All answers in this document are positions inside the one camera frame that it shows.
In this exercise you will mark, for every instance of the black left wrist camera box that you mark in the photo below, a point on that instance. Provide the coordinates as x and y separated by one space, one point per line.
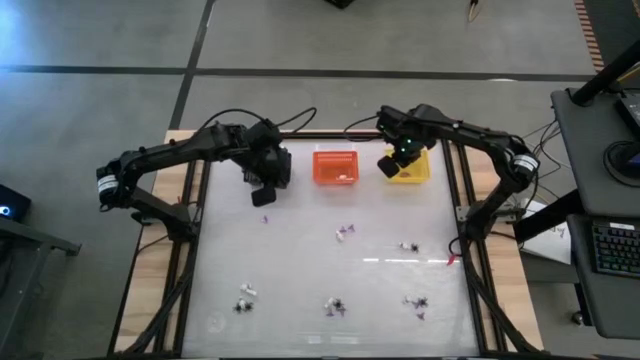
263 196

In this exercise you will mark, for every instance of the white paper sheet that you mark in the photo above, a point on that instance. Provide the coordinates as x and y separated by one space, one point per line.
552 245

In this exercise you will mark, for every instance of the black desk beam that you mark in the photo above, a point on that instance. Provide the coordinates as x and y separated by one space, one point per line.
550 217

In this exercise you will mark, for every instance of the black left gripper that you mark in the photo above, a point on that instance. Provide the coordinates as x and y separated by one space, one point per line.
267 160

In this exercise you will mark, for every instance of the small black plastic spider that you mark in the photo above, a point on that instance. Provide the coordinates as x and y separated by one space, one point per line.
339 303
414 247
242 309
421 302

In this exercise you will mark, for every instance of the yellow plastic basket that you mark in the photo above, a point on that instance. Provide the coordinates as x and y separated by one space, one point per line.
420 172

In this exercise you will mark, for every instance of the black slanted pole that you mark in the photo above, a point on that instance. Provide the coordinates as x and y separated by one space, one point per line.
607 75

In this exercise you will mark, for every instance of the black aluminium table frame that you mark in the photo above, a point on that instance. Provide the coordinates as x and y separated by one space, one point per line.
325 135

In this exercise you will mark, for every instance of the backlit computer keyboard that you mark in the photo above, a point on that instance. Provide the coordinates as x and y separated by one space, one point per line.
617 250

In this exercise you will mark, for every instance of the grey metal bracket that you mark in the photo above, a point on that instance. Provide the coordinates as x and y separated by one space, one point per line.
462 213

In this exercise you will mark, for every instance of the grey desk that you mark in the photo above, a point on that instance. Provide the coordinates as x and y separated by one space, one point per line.
580 150
600 300

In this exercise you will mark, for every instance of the black caster wheel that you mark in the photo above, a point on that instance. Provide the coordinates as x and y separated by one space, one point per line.
578 318

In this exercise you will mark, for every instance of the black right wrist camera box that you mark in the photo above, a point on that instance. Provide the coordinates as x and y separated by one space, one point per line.
388 166

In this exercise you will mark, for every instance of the black plastic basket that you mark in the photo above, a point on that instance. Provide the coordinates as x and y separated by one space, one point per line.
289 170

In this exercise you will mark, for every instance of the round black monitor base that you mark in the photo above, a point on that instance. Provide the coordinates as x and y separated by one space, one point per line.
625 160

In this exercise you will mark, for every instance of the wooden stick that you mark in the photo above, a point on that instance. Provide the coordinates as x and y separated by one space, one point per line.
473 12

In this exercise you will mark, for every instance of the black device with blue light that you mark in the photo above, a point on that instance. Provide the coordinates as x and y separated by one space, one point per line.
15 200

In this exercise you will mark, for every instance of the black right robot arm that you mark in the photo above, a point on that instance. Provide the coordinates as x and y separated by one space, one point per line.
475 137

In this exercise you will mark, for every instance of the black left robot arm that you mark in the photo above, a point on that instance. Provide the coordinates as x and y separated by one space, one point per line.
165 150

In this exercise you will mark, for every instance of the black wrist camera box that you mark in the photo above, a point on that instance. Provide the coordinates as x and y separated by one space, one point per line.
263 196
388 166

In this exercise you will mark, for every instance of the small red tag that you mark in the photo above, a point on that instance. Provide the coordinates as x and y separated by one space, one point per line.
452 259

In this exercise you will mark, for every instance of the orange plastic basket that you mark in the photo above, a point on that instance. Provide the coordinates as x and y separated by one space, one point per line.
325 170

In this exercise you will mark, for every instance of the grey metal stand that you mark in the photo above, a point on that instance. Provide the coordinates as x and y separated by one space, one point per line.
30 240

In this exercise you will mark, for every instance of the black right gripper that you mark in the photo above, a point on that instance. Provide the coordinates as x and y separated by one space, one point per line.
410 150

